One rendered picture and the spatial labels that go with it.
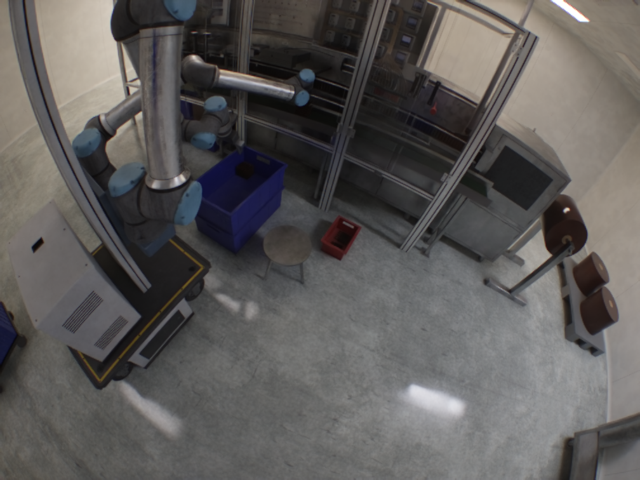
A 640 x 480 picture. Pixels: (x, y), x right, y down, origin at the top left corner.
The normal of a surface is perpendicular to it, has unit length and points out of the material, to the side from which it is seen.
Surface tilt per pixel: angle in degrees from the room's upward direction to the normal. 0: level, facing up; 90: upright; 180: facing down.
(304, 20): 90
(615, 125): 90
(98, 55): 90
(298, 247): 0
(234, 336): 0
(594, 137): 90
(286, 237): 0
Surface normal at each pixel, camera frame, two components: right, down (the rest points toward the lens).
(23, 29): 0.84, 0.51
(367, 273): 0.18, -0.59
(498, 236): -0.44, 0.67
